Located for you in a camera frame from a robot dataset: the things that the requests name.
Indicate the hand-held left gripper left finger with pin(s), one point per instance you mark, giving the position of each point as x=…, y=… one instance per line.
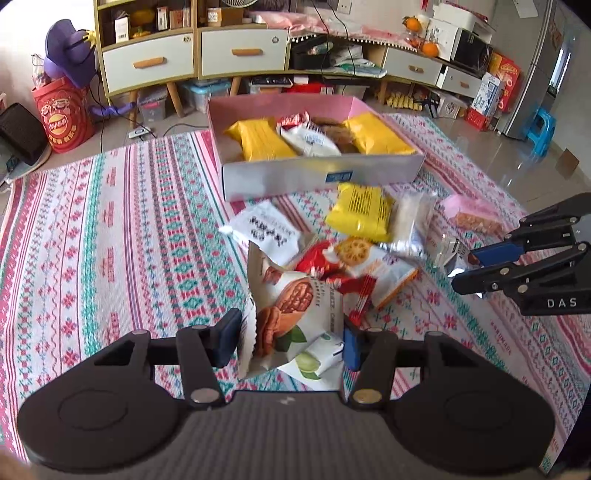
x=228, y=337

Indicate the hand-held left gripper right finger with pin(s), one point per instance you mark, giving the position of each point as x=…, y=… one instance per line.
x=353, y=350

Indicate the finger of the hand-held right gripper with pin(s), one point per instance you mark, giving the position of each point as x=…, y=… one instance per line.
x=496, y=253
x=475, y=281

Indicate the silver snack packet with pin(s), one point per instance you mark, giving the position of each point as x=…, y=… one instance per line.
x=450, y=249

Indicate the white nut-print snack packet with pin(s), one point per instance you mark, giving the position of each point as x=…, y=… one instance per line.
x=288, y=318

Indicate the white orange-edged biscuit packet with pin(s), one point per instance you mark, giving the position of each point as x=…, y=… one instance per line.
x=385, y=274

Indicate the translucent white snack packet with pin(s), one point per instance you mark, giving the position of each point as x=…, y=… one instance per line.
x=408, y=226

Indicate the yellow packet black print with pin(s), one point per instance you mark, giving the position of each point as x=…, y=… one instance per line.
x=360, y=212

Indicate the pink cardboard box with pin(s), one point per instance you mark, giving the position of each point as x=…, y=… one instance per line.
x=277, y=177

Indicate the plain yellow snack packet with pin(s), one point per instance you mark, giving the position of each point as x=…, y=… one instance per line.
x=378, y=134
x=261, y=138

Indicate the brown snack packet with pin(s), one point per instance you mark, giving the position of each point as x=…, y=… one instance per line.
x=339, y=134

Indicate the white packet walnut picture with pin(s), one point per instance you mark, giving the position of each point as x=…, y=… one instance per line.
x=309, y=141

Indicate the white green-print snack packet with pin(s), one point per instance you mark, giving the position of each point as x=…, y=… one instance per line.
x=314, y=364

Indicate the pink snack packet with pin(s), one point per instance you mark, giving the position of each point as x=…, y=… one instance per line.
x=471, y=217

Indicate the white packet black lettering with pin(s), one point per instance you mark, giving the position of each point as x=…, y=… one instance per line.
x=263, y=230

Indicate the cardboard piece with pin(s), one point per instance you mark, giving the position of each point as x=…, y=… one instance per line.
x=569, y=162

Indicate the small red carton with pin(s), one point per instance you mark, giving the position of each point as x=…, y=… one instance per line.
x=478, y=121

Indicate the blue plastic stool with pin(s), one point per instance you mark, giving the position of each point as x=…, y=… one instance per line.
x=545, y=120

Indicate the white printed carton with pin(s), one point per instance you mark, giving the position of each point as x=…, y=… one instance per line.
x=452, y=106

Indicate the patterned woven blanket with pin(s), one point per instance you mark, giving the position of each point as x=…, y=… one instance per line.
x=115, y=230

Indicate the blue white carton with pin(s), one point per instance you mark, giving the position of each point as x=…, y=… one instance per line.
x=489, y=97

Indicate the black hand tool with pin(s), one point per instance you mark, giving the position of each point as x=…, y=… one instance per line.
x=431, y=106

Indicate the tall red carton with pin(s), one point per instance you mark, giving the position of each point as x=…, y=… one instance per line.
x=505, y=78

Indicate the row of yellow packs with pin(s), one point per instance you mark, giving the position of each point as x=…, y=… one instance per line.
x=399, y=100

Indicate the silver refrigerator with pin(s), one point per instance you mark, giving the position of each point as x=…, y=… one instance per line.
x=531, y=69

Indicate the black microwave oven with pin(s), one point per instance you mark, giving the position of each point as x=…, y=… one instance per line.
x=473, y=53

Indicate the low white wooden cabinet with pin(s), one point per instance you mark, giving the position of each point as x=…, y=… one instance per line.
x=401, y=69

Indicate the orange fruit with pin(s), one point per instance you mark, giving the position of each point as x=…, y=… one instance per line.
x=411, y=22
x=430, y=49

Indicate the pile of papers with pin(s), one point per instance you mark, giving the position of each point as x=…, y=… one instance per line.
x=360, y=64

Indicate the clear storage box blue lid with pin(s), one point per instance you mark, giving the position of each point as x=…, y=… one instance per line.
x=205, y=99

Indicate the white foam box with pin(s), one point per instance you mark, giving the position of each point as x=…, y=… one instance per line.
x=461, y=16

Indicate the small clear storage box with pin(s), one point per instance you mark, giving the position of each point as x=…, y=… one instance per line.
x=152, y=108

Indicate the red box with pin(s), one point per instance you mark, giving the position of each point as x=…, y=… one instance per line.
x=314, y=88

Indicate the black flat case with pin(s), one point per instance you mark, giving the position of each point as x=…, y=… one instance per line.
x=272, y=82

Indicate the red snack bucket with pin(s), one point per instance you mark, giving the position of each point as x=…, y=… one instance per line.
x=64, y=124

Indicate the black tray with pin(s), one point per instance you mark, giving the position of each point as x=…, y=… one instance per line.
x=309, y=60

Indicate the wooden shelf cabinet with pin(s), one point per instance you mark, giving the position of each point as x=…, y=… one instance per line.
x=196, y=50

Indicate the black bag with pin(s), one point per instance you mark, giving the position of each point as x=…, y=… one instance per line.
x=23, y=134

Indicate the pink tablecloth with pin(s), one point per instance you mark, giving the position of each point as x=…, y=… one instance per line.
x=300, y=21

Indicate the brown cardboard box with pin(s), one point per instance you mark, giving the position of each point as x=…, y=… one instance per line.
x=226, y=17

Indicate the small orange carton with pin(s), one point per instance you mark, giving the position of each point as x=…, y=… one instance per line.
x=180, y=18

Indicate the white dark small carton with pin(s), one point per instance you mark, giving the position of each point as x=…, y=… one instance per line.
x=121, y=30

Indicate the narrow red white carton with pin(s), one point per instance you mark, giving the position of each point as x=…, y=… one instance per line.
x=162, y=17

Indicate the purple hat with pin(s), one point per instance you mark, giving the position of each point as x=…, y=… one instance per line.
x=69, y=50

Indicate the yellow ornament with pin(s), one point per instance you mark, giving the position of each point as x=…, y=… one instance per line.
x=141, y=19

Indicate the grey wall socket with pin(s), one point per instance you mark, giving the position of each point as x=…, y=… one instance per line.
x=346, y=5

